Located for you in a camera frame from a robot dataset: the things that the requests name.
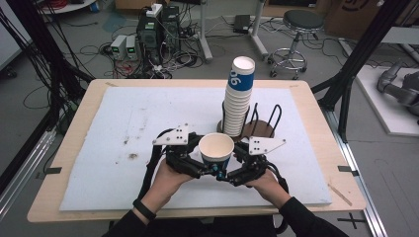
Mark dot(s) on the black box on floor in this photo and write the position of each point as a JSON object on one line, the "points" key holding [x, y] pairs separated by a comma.
{"points": [[242, 23]]}

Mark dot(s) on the person's right hand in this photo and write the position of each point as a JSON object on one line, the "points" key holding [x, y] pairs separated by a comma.
{"points": [[270, 189]]}

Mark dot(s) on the person's dark clothing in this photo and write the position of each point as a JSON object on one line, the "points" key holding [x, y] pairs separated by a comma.
{"points": [[214, 228]]}

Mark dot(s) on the black tape piece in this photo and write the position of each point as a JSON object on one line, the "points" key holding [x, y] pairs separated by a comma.
{"points": [[52, 170], [346, 169]]}

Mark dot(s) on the brown cardboard box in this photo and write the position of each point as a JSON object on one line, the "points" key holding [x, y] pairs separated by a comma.
{"points": [[355, 16]]}

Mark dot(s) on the white round table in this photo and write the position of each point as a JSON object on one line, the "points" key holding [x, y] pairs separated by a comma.
{"points": [[70, 6]]}

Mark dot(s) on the person's left hand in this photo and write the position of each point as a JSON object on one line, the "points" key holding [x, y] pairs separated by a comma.
{"points": [[166, 186]]}

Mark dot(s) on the stack of paper cups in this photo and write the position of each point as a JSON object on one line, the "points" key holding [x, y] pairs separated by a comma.
{"points": [[236, 108]]}

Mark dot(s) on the black round stool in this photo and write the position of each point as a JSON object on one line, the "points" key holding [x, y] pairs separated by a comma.
{"points": [[303, 19]]}

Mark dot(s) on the black wristband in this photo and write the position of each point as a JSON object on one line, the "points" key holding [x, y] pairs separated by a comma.
{"points": [[144, 209]]}

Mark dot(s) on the grey bench power supply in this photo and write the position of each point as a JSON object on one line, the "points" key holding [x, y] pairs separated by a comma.
{"points": [[118, 46], [131, 47]]}

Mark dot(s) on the white power strip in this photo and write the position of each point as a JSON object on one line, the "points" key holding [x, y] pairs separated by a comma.
{"points": [[154, 10]]}

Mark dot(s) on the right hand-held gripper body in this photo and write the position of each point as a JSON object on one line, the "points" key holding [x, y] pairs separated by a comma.
{"points": [[252, 168]]}

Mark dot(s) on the white platform board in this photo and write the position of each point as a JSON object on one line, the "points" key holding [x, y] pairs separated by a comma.
{"points": [[388, 115]]}

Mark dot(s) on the aluminium rail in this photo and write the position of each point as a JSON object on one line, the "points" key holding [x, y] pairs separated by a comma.
{"points": [[23, 173], [357, 177]]}

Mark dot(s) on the single white blue paper cup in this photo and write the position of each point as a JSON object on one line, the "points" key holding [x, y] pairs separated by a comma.
{"points": [[215, 148]]}

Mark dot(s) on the white foam mat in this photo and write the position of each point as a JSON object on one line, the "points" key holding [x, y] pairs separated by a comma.
{"points": [[131, 108]]}

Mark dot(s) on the brown cup holder rack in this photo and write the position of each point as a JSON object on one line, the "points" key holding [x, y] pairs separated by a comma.
{"points": [[263, 126]]}

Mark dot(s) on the tan tape strip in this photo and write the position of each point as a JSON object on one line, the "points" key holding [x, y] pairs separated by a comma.
{"points": [[339, 195]]}

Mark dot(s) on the white table leg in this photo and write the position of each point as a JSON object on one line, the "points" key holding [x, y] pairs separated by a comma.
{"points": [[205, 36], [258, 33]]}

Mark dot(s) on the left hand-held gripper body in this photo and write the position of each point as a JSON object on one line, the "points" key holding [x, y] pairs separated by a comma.
{"points": [[179, 158]]}

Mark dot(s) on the black computer tower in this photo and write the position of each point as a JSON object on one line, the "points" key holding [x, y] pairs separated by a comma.
{"points": [[150, 36], [171, 26]]}

